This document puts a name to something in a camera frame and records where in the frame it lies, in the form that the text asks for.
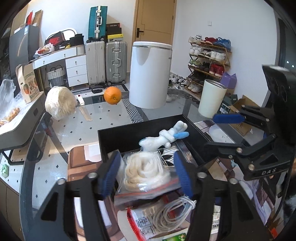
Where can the clear bag of white rope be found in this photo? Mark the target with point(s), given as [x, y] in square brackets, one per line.
[142, 176]

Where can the woven basket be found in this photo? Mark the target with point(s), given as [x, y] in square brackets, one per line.
[57, 76]

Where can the adidas bag of white laces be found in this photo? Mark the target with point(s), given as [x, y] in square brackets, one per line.
[167, 156]

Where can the cardboard fruit box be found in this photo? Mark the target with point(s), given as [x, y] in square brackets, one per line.
[27, 82]

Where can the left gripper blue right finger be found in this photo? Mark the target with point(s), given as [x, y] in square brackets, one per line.
[239, 219]

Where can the white suitcase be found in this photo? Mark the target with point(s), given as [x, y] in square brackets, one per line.
[95, 62]

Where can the shoe rack with shoes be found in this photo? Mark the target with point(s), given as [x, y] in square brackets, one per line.
[209, 59]

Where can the grey tray table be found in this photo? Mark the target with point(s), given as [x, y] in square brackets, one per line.
[19, 132]

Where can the silver suitcase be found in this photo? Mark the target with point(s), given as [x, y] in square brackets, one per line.
[116, 62]

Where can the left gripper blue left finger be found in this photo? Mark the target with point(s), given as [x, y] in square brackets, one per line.
[55, 220]

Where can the clear plastic bag of snacks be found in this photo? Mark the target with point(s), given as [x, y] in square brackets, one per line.
[9, 106]

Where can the orange fruit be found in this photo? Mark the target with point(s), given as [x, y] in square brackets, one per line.
[112, 95]

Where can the white cabbage in wrap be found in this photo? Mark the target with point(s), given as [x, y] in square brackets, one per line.
[60, 102]

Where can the wooden door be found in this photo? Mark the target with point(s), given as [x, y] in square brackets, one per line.
[154, 21]

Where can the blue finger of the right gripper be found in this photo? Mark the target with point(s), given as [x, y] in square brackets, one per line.
[230, 118]
[226, 149]

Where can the purple paper bag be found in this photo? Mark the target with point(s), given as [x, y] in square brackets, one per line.
[228, 80]

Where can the red black bag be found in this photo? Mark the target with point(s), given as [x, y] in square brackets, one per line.
[55, 39]

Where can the white cylindrical appliance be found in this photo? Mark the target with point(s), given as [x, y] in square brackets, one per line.
[149, 74]

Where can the white plush toy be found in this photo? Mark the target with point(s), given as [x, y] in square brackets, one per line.
[165, 138]

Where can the dark grey large box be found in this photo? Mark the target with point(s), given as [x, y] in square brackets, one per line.
[22, 46]

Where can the cream tumbler cup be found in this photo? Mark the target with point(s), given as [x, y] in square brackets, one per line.
[212, 95]

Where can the white drawer desk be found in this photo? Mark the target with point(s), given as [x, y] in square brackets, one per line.
[74, 60]

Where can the teal suitcase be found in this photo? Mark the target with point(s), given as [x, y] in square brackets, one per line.
[97, 30]

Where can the knife with white handle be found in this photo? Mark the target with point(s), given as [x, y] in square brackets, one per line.
[82, 108]

